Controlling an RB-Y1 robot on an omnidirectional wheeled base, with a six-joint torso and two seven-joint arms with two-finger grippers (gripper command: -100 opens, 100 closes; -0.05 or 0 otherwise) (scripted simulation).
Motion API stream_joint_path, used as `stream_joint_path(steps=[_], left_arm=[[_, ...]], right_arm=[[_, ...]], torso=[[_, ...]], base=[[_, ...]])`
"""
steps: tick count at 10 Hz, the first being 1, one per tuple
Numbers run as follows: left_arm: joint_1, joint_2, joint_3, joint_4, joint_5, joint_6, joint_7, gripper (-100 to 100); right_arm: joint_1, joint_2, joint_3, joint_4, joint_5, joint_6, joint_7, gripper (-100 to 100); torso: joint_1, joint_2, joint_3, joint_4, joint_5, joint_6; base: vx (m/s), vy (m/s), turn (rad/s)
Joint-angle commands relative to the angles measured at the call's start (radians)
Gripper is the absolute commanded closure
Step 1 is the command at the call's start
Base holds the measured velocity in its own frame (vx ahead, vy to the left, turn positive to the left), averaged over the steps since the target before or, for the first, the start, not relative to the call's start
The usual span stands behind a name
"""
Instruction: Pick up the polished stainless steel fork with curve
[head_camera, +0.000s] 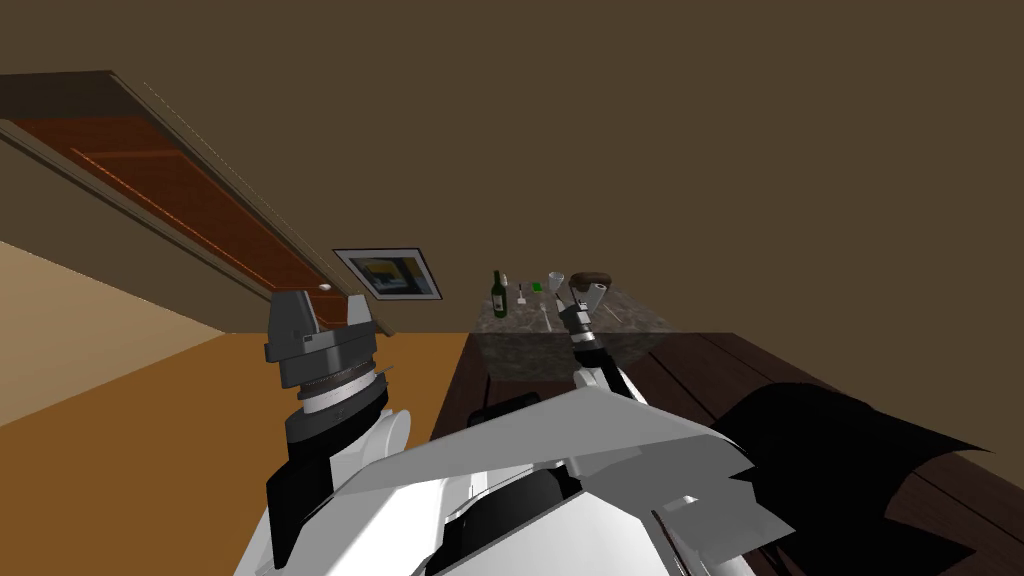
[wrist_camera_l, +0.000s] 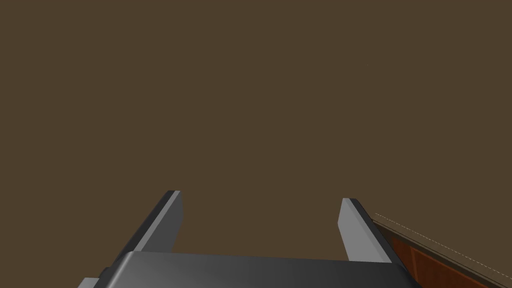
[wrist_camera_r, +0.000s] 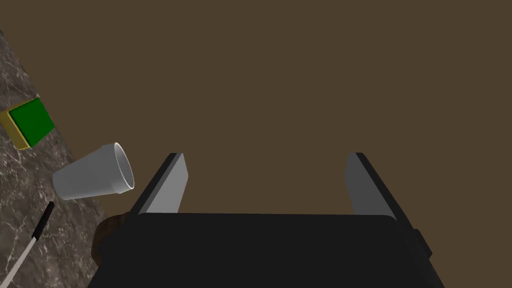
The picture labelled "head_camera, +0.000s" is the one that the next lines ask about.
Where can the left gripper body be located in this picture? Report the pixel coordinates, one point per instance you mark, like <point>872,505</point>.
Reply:
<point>320,356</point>

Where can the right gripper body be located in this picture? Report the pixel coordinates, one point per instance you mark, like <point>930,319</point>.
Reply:
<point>574,320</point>

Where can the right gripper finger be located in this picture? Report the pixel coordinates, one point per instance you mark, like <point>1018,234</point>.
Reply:
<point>597,294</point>
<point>559,301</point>

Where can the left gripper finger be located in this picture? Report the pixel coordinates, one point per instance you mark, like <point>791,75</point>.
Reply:
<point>290,316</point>
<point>358,312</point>

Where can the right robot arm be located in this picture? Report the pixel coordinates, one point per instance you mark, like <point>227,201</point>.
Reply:
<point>604,372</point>

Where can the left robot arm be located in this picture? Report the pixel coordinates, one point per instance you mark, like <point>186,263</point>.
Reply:
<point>320,456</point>

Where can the brown bread loaf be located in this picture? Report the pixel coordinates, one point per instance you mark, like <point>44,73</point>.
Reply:
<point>590,279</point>

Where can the silver fork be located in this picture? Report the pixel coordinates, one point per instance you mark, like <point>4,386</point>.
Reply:
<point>547,315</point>

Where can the white cup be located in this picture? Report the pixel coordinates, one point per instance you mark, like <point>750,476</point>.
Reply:
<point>556,281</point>

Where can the silver knife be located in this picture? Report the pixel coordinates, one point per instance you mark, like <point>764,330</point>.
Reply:
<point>614,311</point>

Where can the small white shaker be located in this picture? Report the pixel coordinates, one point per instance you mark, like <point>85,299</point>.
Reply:
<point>522,298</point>

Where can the green glass bottle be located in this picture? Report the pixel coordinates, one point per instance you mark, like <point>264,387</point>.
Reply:
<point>499,298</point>

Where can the grey marble table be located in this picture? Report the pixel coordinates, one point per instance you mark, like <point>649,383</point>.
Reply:
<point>520,348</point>

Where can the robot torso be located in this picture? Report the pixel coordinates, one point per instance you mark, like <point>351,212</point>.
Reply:
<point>560,448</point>

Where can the red-brown door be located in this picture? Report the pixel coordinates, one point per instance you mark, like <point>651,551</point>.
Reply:
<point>184,192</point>

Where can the framed wall picture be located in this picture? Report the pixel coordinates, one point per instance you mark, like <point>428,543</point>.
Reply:
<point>390,274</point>

